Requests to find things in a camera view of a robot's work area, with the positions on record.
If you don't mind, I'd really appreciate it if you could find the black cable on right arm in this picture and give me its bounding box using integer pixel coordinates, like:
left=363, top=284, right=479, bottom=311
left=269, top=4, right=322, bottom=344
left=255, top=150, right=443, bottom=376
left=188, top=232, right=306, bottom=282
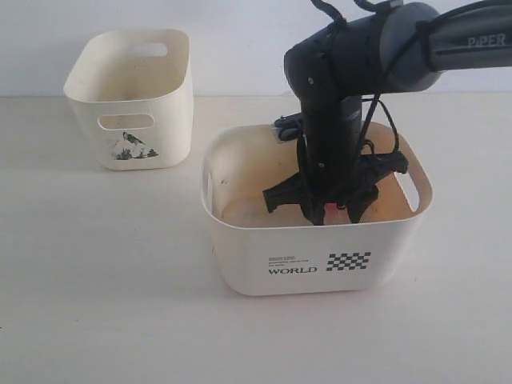
left=351, top=94, right=403, bottom=161

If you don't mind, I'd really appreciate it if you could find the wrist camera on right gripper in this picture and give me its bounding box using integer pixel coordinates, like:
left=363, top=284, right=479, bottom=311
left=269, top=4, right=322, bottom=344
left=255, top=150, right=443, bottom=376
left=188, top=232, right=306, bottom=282
left=271, top=113, right=303, bottom=143

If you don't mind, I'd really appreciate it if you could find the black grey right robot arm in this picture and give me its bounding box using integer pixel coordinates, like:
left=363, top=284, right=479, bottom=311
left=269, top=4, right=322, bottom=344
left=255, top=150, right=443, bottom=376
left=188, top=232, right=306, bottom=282
left=263, top=1, right=511, bottom=226

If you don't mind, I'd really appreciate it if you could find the red object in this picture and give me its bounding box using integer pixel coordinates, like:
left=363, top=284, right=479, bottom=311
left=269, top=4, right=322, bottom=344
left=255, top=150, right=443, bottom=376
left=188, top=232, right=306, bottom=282
left=324, top=203, right=350, bottom=226

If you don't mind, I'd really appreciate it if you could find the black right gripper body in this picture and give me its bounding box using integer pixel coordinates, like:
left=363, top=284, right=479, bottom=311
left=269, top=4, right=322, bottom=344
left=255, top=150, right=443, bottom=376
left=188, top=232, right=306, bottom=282
left=262, top=152, right=408, bottom=213

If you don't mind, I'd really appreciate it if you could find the cream plastic storage bin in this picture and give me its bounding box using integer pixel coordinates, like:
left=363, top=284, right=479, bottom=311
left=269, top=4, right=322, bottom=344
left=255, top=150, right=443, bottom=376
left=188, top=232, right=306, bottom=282
left=201, top=123, right=433, bottom=296
left=63, top=28, right=194, bottom=170

